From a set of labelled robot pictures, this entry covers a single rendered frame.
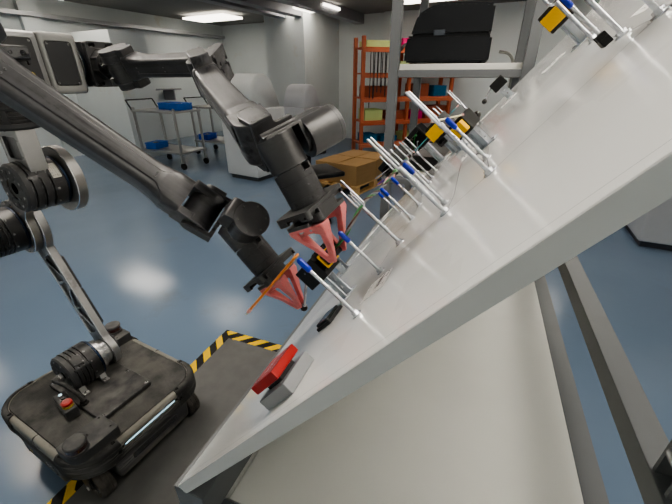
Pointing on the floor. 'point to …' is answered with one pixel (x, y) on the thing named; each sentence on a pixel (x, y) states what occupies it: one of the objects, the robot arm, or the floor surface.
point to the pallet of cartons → (354, 169)
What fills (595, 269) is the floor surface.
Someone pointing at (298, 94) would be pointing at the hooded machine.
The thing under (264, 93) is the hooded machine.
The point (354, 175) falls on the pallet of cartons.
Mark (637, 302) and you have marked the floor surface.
